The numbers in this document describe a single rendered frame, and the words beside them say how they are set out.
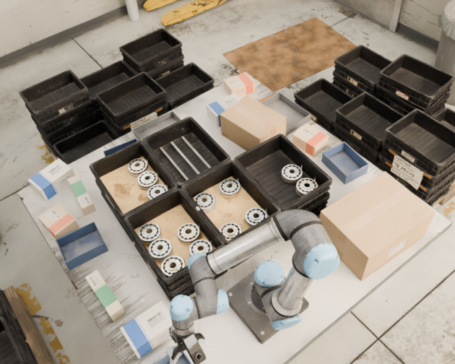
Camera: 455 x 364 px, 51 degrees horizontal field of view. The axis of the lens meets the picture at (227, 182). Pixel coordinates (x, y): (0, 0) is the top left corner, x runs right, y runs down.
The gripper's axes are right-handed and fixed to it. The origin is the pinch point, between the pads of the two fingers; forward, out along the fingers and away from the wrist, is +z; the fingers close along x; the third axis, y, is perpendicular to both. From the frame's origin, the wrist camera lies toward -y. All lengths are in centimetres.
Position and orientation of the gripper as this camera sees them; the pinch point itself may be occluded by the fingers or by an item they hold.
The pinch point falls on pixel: (189, 355)
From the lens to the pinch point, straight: 187.6
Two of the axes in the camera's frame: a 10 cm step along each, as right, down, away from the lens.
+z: -0.1, 6.9, 7.3
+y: -5.8, -5.9, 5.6
